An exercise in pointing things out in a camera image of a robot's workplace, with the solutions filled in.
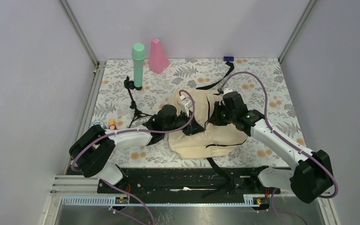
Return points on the mint green microphone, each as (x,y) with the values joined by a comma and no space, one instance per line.
(138,57)

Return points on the beige canvas backpack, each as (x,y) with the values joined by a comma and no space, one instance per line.
(207,136)

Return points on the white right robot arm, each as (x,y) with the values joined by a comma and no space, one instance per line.
(310,173)

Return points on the black mini tripod stand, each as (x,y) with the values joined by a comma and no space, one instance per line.
(138,114)

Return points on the small blue block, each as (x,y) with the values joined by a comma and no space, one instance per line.
(228,58)

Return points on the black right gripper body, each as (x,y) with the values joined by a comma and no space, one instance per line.
(222,116)

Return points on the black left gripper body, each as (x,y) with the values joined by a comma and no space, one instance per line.
(180,122)

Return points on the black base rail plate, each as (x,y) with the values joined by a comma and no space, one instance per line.
(185,187)

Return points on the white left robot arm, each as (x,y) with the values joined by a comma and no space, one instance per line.
(91,152)

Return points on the pink plastic cone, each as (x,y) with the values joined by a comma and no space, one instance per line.
(158,60)

